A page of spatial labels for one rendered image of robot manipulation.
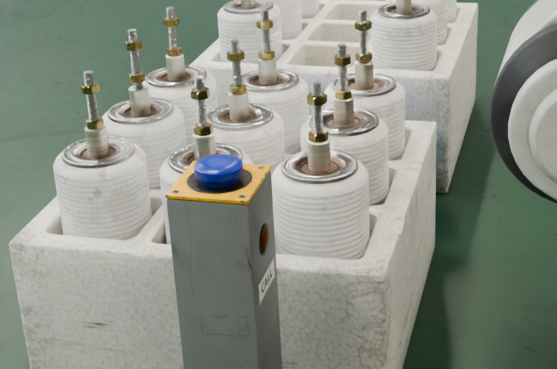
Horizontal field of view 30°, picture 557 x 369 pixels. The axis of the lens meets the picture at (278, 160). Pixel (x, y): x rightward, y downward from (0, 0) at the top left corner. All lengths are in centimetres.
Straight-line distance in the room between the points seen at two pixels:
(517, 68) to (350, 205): 30
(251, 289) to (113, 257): 23
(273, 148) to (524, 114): 46
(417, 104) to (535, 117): 77
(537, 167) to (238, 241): 25
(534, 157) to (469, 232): 70
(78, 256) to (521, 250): 61
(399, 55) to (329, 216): 55
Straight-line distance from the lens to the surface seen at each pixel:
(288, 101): 123
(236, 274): 85
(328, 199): 99
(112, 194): 107
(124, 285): 106
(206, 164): 85
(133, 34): 116
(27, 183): 168
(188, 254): 86
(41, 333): 114
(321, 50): 163
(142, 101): 118
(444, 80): 147
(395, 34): 149
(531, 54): 75
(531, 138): 73
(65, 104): 199
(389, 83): 124
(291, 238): 102
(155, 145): 116
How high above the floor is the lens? 67
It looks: 24 degrees down
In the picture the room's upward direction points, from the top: 3 degrees counter-clockwise
